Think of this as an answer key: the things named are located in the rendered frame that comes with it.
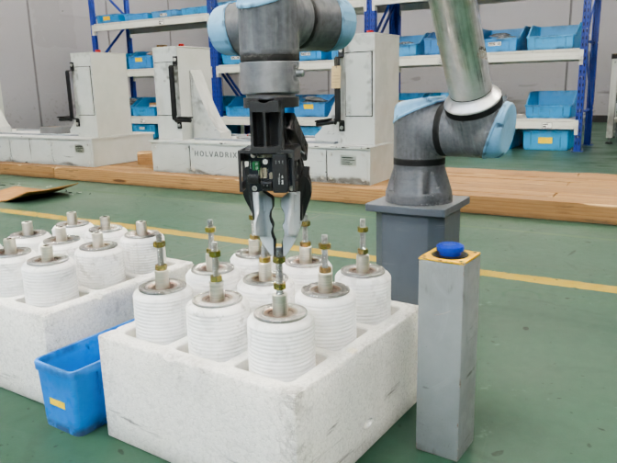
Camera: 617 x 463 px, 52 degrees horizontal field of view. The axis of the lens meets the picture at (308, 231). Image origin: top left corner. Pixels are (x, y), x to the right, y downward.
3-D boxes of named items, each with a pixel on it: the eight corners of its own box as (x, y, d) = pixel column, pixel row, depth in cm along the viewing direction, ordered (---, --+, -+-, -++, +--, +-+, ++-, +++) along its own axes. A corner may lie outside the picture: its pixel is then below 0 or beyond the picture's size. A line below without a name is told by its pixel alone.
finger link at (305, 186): (277, 221, 85) (273, 157, 83) (280, 219, 86) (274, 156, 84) (312, 220, 84) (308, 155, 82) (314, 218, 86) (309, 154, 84)
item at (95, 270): (109, 318, 139) (101, 239, 135) (140, 326, 134) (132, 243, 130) (72, 333, 131) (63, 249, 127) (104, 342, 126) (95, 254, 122)
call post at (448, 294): (432, 428, 105) (437, 248, 98) (474, 441, 101) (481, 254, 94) (414, 448, 99) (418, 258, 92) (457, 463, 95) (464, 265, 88)
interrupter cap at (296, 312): (300, 304, 93) (300, 299, 93) (313, 322, 86) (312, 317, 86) (250, 310, 91) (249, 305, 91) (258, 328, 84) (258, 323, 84)
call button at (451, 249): (442, 253, 96) (443, 239, 95) (467, 255, 94) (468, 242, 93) (431, 258, 93) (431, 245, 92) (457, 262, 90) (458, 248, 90)
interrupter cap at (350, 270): (331, 275, 107) (331, 271, 107) (355, 265, 113) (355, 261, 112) (370, 282, 102) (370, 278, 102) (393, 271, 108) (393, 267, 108)
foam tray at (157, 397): (254, 353, 136) (251, 273, 132) (420, 399, 115) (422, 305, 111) (107, 435, 105) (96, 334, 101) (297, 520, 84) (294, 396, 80)
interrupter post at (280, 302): (286, 311, 90) (286, 289, 89) (290, 318, 88) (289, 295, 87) (270, 313, 89) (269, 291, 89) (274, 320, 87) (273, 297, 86)
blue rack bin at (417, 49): (398, 59, 613) (398, 36, 608) (436, 57, 594) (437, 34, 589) (377, 57, 571) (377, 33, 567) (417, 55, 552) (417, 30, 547)
